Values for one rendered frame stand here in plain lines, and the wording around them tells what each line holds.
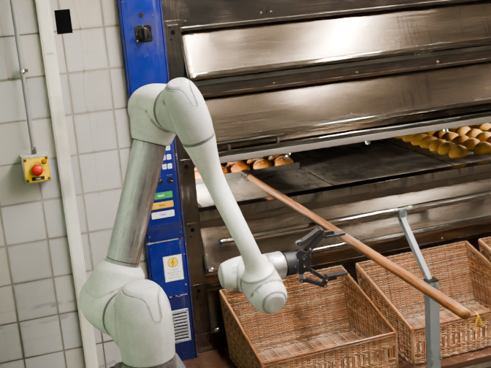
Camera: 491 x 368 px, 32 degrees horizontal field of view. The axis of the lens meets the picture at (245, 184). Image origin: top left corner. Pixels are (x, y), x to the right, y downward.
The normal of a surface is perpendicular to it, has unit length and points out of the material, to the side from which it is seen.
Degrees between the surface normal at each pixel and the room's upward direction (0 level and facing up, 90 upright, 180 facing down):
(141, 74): 90
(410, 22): 70
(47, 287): 90
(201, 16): 90
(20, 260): 90
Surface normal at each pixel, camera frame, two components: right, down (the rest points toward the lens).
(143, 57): 0.31, 0.22
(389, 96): 0.27, -0.13
